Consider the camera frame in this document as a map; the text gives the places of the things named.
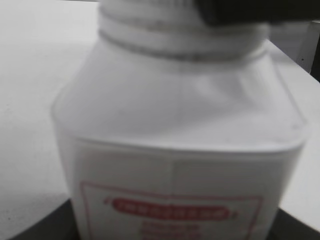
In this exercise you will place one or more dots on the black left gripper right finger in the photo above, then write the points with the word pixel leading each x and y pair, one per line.
pixel 286 227

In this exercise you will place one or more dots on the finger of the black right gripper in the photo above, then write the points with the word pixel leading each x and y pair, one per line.
pixel 235 12

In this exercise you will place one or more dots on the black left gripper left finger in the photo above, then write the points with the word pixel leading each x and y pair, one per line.
pixel 37 217

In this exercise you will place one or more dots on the white strawberry yogurt bottle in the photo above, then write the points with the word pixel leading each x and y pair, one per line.
pixel 157 149

